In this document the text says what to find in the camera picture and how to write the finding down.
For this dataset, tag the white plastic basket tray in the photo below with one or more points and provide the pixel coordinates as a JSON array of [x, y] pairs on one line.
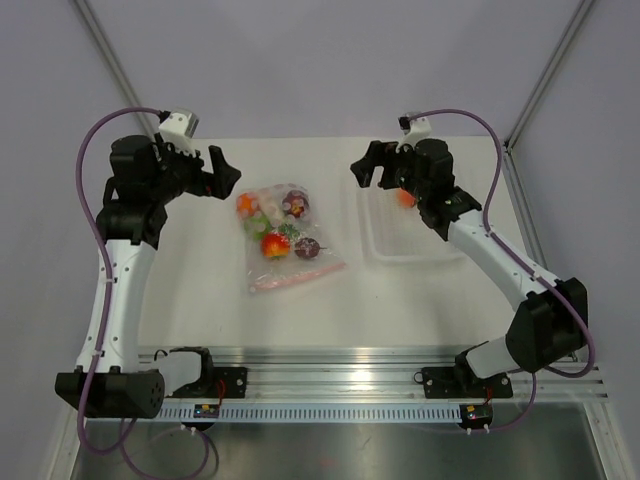
[[397, 235]]

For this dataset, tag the right circuit board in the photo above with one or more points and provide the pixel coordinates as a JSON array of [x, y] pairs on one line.
[[478, 412]]

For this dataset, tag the clear zip top bag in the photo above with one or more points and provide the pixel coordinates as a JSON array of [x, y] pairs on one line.
[[267, 274]]

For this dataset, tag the left circuit board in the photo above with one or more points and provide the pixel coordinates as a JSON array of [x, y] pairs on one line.
[[206, 410]]

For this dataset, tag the white slotted cable duct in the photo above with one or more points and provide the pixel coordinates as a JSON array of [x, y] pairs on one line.
[[331, 413]]

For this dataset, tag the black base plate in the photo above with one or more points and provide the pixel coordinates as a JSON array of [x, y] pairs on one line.
[[228, 382], [448, 383]]

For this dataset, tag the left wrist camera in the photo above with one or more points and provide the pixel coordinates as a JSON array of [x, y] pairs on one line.
[[178, 129]]

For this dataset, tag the circuit board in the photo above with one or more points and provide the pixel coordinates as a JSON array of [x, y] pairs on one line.
[[206, 410], [478, 412]]

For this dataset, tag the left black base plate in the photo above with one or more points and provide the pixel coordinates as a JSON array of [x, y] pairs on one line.
[[228, 382]]

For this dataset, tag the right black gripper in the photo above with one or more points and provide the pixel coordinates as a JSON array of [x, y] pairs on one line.
[[381, 155]]

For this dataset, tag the aluminium rail frame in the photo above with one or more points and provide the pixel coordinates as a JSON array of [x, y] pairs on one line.
[[370, 374]]

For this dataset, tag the dark red apple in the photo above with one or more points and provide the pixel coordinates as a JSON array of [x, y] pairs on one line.
[[307, 248]]

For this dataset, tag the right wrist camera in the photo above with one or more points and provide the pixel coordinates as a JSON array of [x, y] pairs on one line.
[[415, 127]]

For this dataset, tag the white radish with leaves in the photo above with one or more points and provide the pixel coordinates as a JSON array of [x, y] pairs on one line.
[[278, 220]]

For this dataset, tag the peach fruit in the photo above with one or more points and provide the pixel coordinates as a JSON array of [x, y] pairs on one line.
[[405, 199]]

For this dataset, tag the dark purple fruit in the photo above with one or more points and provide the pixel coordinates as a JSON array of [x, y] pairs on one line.
[[296, 204]]

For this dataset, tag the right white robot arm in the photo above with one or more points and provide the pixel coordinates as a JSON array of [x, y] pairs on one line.
[[550, 314]]

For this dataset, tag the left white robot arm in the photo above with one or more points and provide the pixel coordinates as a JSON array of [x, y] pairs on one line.
[[109, 381]]

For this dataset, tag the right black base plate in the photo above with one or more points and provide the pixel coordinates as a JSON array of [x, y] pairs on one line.
[[448, 383]]

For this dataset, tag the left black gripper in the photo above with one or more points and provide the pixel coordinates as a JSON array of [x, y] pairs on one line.
[[223, 176]]

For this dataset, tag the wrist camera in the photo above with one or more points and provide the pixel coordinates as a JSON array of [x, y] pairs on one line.
[[178, 129], [415, 127]]

